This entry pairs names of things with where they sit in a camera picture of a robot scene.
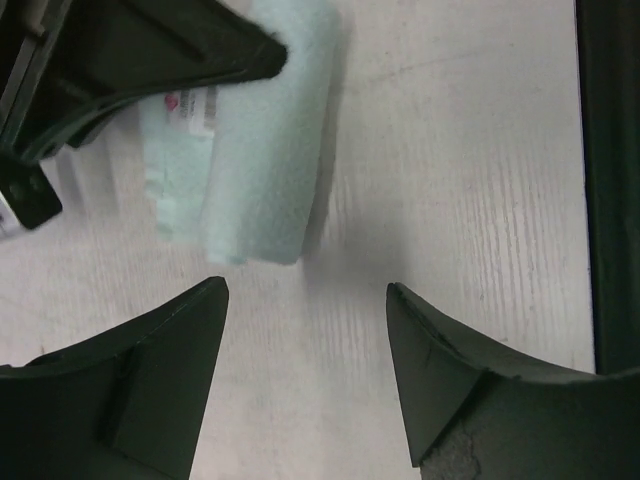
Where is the light mint towel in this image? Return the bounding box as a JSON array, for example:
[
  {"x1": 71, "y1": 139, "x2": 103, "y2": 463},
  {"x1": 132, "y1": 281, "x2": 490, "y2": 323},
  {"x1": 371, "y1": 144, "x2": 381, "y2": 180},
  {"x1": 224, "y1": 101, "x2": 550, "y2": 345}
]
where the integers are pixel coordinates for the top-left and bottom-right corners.
[{"x1": 138, "y1": 1, "x2": 340, "y2": 265}]

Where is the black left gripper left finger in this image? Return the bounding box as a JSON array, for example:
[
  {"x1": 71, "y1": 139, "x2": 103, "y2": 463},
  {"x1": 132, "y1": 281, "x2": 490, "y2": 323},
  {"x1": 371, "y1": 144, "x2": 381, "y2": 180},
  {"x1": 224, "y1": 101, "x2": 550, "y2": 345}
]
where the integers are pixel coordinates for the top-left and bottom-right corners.
[{"x1": 1, "y1": 277, "x2": 229, "y2": 479}]

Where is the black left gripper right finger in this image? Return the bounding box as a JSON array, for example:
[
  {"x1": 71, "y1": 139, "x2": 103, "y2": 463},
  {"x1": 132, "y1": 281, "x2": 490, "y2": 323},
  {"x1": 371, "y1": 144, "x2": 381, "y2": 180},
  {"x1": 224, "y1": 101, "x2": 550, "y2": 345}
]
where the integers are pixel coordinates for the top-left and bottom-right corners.
[{"x1": 386, "y1": 283, "x2": 639, "y2": 479}]

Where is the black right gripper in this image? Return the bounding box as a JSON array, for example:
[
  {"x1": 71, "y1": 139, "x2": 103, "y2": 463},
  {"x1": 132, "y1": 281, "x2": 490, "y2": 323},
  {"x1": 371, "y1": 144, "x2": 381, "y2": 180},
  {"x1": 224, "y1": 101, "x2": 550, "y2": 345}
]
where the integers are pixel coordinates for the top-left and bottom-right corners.
[{"x1": 1, "y1": 1, "x2": 287, "y2": 230}]

